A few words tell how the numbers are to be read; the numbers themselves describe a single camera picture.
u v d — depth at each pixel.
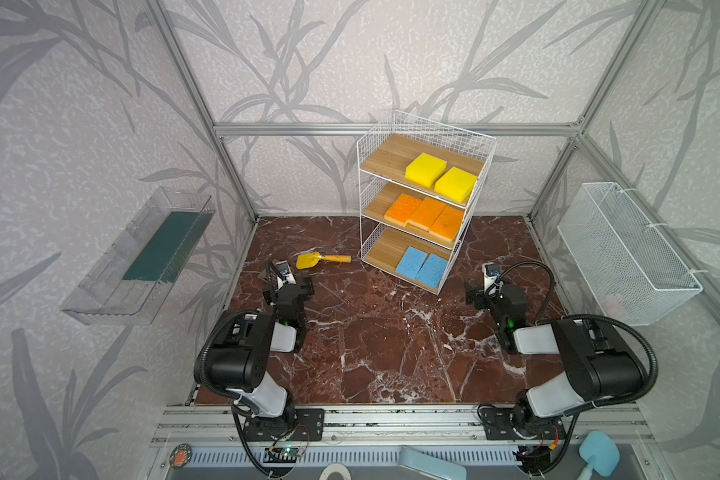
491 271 0.80
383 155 0.79
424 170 0.72
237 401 0.49
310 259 1.05
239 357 0.46
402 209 0.87
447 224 0.83
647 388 0.43
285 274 0.78
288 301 0.71
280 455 0.72
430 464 0.65
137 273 0.65
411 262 1.05
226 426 0.75
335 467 0.68
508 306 0.71
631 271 0.63
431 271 1.02
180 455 0.69
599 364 0.45
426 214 0.85
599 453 0.69
